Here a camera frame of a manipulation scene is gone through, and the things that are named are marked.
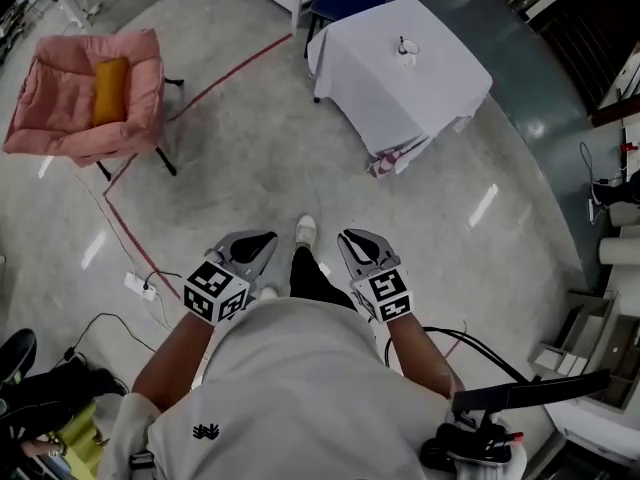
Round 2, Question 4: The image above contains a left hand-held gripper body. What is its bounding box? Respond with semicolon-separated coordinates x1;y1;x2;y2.
182;240;267;327

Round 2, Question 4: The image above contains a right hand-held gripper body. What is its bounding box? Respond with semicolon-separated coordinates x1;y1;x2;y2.
348;257;416;325

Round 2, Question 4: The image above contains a small white object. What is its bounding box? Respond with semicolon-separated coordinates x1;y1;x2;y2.
397;38;421;70

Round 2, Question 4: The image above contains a person's left forearm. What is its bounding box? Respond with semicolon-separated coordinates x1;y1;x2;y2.
131;311;227;413

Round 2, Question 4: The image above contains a person's right forearm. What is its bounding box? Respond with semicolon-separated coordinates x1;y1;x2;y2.
386;311;465;400

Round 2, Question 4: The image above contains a person's black trouser leg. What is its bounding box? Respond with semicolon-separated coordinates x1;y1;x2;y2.
289;245;359;313

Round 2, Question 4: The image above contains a pink patterned cloth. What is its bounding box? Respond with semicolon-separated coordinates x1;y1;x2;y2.
368;148;408;180

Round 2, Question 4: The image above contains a person's white shirt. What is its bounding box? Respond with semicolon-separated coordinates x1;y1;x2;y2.
97;296;529;480

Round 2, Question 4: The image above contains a table with white tablecloth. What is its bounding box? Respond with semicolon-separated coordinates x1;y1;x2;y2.
306;0;495;162

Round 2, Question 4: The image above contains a red floor tape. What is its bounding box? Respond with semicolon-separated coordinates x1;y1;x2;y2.
101;32;295;300

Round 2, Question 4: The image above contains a black body-worn device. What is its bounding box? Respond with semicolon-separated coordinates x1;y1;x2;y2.
419;414;526;472

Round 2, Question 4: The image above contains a black bag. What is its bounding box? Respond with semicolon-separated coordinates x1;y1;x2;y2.
0;354;130;445

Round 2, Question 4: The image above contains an orange cushion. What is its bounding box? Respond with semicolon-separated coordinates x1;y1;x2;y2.
92;58;129;126

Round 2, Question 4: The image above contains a yellow-green bag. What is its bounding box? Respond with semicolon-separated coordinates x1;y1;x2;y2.
48;401;104;477

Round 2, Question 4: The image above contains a grey compartment organizer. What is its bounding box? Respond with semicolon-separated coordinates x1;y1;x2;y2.
528;289;634;412

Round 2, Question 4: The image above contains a pink padded armchair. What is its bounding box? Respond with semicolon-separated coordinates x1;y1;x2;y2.
2;27;185;183

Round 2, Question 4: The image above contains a white cardboard roll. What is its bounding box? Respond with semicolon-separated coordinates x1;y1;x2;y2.
609;201;640;229
598;236;640;266

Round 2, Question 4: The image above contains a black power cable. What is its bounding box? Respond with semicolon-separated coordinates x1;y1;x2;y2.
63;270;184;365

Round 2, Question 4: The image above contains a black cable bundle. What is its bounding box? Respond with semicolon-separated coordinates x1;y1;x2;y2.
383;323;532;385

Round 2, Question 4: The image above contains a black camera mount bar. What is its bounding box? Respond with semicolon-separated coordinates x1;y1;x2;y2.
451;368;613;415

